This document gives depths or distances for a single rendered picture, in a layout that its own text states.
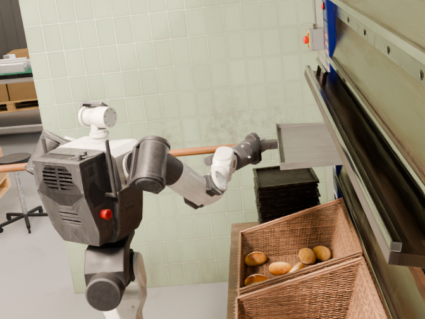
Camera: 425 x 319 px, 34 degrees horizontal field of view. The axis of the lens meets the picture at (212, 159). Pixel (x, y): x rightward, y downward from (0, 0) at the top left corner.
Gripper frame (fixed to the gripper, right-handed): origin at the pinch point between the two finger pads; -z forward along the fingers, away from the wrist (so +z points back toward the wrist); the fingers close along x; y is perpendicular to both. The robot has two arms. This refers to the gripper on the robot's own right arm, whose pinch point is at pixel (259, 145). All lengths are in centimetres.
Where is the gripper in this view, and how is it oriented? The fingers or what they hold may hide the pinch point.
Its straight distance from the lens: 269.2
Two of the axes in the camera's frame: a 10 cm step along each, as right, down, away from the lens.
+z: -6.2, 3.0, -7.3
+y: 7.8, 1.0, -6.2
